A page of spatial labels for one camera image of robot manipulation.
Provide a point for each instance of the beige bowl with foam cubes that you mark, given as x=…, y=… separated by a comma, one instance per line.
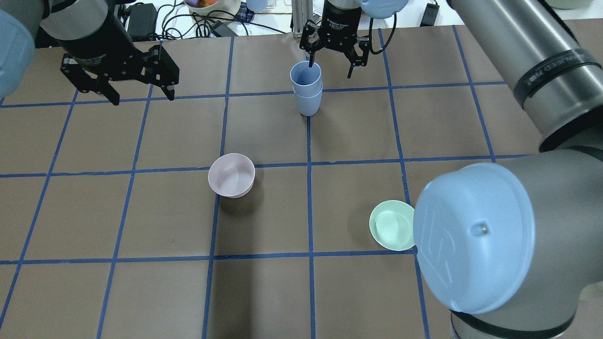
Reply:
x=204, y=7

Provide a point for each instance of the mint green bowl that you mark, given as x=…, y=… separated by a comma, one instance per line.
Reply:
x=391, y=225

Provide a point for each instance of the pink bowl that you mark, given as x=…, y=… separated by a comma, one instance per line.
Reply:
x=232, y=175

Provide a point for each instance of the black power adapter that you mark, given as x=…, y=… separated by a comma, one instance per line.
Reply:
x=141, y=22

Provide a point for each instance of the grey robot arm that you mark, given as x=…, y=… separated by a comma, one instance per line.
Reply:
x=226, y=214
x=371, y=10

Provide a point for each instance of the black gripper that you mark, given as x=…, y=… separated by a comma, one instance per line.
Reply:
x=340, y=27
x=99, y=52

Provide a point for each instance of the blue cup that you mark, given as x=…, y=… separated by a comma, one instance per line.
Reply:
x=308, y=106
x=306, y=79

